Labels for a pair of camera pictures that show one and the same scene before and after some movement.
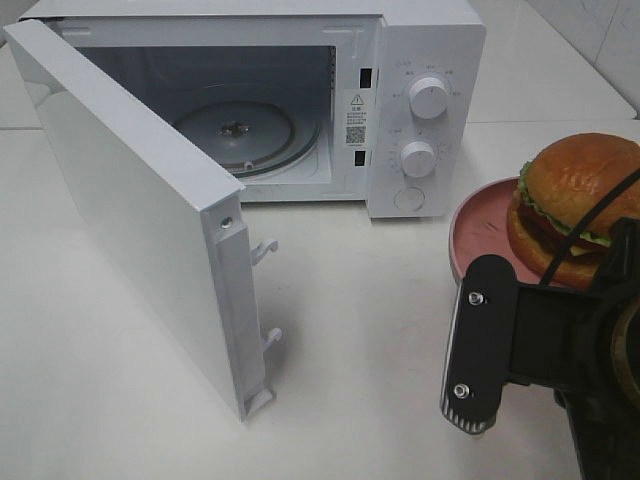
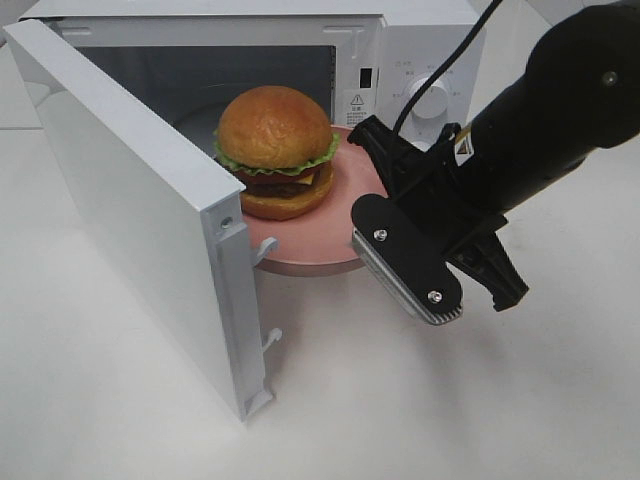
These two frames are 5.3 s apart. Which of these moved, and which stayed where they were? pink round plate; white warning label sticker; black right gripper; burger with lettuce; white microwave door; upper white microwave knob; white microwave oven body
Moved: pink round plate; burger with lettuce; black right gripper
Stayed: white microwave oven body; white microwave door; white warning label sticker; upper white microwave knob
